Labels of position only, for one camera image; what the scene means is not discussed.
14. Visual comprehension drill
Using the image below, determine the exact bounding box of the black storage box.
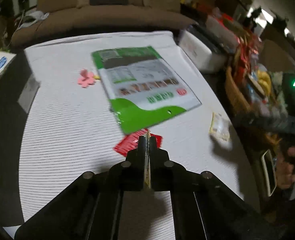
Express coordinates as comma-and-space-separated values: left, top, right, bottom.
0, 52, 40, 227

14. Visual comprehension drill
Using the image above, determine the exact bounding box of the red snack packet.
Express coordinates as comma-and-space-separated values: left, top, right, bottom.
113, 128, 163, 157

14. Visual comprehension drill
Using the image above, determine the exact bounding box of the brown sofa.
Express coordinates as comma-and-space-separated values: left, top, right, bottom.
11, 0, 195, 48

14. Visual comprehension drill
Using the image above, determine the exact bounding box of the pink flower clip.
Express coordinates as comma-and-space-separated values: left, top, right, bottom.
78, 69, 101, 88

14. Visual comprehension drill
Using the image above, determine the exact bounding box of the person right hand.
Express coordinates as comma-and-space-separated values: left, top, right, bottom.
276, 146, 295, 190

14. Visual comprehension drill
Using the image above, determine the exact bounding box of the wicker basket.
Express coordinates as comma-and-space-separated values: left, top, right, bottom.
225, 67, 252, 115

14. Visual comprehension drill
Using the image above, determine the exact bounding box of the white plastic bin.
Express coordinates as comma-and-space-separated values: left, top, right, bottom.
178, 24, 228, 74

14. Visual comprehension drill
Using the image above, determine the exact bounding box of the thin card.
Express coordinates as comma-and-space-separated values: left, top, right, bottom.
137, 134, 151, 191

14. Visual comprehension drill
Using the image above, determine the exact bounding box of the large green white package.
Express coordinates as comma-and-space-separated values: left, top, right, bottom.
92, 46, 202, 134

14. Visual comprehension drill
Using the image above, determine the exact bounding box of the yellow white small sachet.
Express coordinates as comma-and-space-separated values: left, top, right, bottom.
209, 113, 230, 141

